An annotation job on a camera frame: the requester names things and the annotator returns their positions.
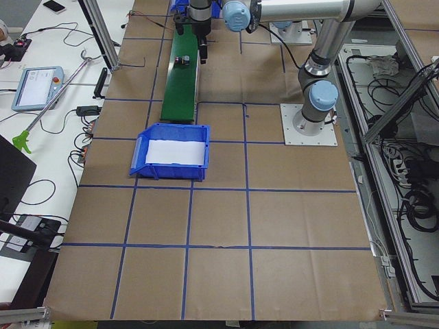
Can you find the red push button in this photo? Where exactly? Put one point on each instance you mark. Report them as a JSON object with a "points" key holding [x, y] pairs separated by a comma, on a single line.
{"points": [[182, 60]]}

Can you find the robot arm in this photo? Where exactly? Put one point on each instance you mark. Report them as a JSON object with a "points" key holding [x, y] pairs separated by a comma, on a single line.
{"points": [[197, 14], [338, 19]]}

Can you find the green conveyor belt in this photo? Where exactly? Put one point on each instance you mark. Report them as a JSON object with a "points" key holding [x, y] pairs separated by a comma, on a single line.
{"points": [[180, 89]]}

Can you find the blue source bin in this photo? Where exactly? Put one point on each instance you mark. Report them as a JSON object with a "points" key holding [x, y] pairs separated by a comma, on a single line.
{"points": [[175, 132]]}

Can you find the black smartphone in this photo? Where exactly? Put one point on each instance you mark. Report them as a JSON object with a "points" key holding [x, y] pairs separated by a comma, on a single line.
{"points": [[54, 6]]}

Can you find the white foam pad source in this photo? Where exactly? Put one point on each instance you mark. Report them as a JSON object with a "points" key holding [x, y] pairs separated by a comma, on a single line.
{"points": [[175, 152]]}

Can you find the black power adapter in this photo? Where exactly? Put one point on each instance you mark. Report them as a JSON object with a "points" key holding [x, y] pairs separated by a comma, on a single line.
{"points": [[84, 111]]}

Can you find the teach pendant tablet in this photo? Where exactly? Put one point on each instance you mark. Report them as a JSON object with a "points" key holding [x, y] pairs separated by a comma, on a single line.
{"points": [[37, 87]]}

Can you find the white grabber tool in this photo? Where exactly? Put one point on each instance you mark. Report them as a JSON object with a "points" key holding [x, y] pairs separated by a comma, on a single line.
{"points": [[20, 141]]}

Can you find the black monitor corner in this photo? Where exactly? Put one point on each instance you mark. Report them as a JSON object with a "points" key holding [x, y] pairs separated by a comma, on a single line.
{"points": [[17, 171]]}

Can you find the aluminium frame post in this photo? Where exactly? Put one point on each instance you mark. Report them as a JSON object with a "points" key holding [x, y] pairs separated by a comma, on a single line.
{"points": [[99, 29]]}

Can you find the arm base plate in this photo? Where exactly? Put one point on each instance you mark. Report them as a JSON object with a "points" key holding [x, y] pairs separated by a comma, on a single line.
{"points": [[293, 32], [298, 131]]}

